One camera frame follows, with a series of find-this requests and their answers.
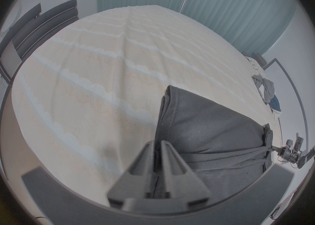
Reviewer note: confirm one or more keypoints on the white garment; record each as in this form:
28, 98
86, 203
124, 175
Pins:
276, 113

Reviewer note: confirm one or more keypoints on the black T-shirt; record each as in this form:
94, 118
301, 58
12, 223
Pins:
209, 130

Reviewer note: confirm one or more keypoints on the bed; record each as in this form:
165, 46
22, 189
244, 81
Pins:
98, 71

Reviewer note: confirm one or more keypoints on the grey bedside table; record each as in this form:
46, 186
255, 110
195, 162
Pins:
257, 57

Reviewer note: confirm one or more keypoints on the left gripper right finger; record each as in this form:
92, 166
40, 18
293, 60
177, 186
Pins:
187, 184

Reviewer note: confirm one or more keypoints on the grey garment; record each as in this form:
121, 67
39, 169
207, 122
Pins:
268, 87

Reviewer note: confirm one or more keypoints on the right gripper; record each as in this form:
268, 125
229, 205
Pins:
285, 153

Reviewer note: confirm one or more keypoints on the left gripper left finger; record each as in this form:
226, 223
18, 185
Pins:
133, 184

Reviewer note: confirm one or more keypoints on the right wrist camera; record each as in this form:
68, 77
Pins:
289, 143

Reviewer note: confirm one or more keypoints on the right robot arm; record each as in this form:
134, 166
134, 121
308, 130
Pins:
306, 156

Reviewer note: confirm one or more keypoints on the dark blue garment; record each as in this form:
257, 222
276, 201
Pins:
275, 103

